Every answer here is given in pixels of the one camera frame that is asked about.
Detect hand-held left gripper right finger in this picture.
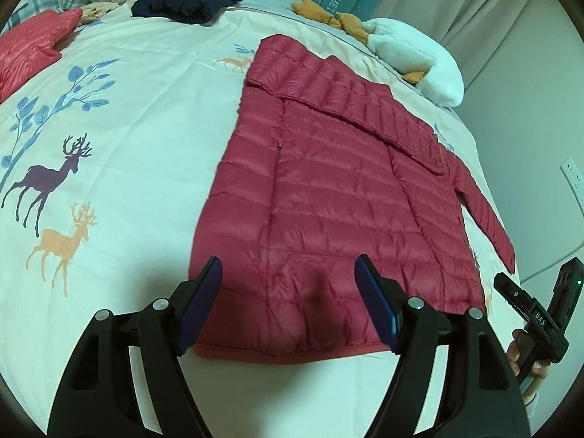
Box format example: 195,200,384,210
353,253,532,438

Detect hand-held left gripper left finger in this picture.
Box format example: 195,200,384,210
48,255,224,438

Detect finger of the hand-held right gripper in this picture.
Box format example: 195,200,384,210
494,273,535,316

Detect dark red puffer jacket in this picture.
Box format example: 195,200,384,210
191,34,516,366

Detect person's right hand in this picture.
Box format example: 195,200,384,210
506,328,554,380

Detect white goose plush toy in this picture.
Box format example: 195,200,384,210
291,0,465,108

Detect beige curtain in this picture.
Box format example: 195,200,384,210
369,0,584,71

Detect coral red puffer jacket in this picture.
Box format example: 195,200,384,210
0,8,84,103

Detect small doll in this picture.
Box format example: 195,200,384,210
80,2,122,26

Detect white wall socket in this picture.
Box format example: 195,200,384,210
560,157,582,192

